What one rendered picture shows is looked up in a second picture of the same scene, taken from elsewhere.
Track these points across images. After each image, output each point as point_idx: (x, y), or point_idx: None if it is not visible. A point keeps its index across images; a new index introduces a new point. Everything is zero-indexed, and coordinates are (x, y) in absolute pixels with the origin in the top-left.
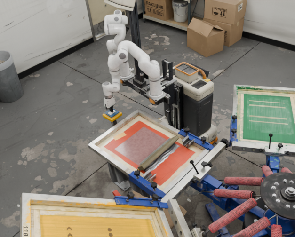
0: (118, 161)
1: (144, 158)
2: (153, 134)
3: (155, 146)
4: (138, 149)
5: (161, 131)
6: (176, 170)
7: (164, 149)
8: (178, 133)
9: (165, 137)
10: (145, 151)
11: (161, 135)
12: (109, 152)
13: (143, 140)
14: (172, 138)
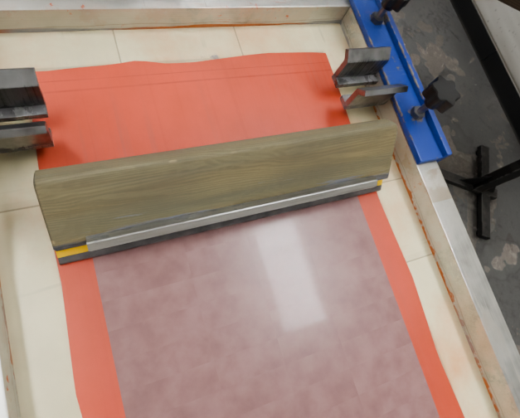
0: (464, 274)
1: (313, 232)
2: (150, 405)
3: (206, 281)
4: (313, 322)
5: (64, 403)
6: (214, 57)
7: (216, 146)
8: None
9: (89, 315)
10: (288, 277)
11: (103, 355)
12: (468, 402)
13: (248, 386)
14: (75, 216)
